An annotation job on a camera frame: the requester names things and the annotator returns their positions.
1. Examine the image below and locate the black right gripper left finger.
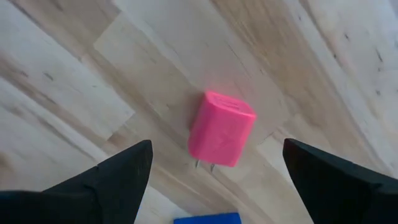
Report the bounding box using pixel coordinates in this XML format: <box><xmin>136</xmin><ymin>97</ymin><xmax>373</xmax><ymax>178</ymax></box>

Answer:
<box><xmin>0</xmin><ymin>139</ymin><xmax>154</xmax><ymax>224</ymax></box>

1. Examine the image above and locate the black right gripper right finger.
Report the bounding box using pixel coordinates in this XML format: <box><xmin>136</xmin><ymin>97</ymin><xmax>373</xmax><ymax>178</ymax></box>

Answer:
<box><xmin>282</xmin><ymin>138</ymin><xmax>398</xmax><ymax>224</ymax></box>

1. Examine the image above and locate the blue flat bar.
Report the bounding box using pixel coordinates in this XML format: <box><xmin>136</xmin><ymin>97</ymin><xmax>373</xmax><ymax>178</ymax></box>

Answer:
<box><xmin>173</xmin><ymin>212</ymin><xmax>243</xmax><ymax>224</ymax></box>

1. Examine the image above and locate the pink USB wall charger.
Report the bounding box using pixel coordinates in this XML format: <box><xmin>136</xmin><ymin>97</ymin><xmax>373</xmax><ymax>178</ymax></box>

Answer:
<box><xmin>187</xmin><ymin>90</ymin><xmax>257</xmax><ymax>174</ymax></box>

